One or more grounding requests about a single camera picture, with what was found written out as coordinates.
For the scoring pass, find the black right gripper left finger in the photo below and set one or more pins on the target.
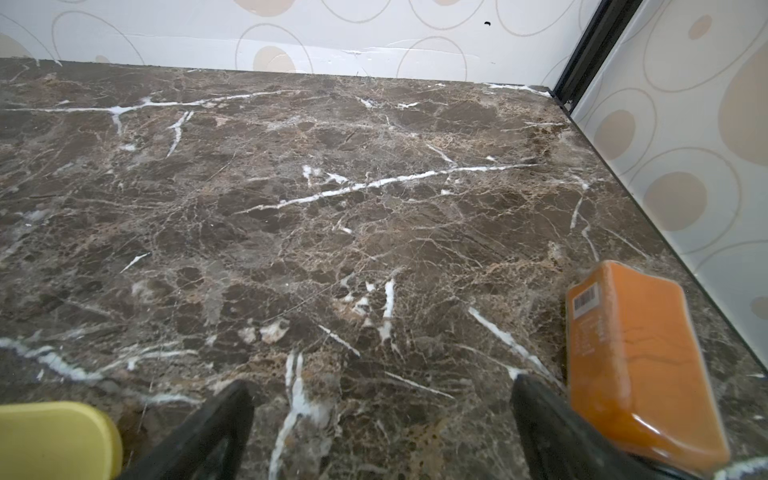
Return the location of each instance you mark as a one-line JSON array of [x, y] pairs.
[[209, 444]]

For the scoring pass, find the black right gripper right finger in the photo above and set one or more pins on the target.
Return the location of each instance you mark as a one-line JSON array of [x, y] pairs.
[[559, 444]]

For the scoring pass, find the yellow plastic tray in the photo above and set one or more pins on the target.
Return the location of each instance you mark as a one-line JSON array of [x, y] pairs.
[[58, 440]]

